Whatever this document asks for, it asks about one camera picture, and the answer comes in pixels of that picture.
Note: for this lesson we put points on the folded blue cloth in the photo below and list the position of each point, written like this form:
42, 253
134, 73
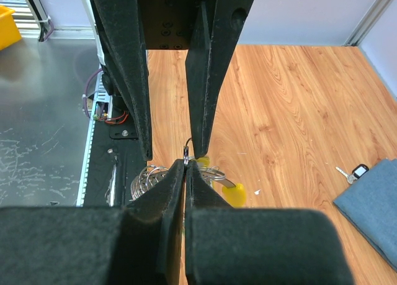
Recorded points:
369, 204

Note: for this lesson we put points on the yellow plastic bin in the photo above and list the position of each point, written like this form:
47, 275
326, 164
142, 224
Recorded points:
9, 33

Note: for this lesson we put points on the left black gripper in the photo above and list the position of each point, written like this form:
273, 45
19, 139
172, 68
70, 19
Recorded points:
210, 29

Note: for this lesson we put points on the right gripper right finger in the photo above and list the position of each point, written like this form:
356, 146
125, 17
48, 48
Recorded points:
227, 245

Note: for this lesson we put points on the black key fob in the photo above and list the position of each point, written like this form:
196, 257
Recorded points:
356, 173

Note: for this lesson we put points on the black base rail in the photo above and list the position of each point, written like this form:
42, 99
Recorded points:
115, 160

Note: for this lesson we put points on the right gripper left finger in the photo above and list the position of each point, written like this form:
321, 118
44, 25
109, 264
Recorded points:
136, 244

